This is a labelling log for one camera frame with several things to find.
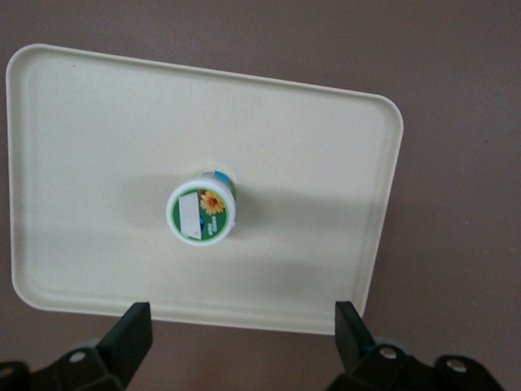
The green gum bottle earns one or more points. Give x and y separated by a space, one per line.
201 216

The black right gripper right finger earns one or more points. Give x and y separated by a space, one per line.
354 342

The beige plastic tray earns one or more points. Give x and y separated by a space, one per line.
122 142

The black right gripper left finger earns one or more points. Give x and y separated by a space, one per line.
126 346

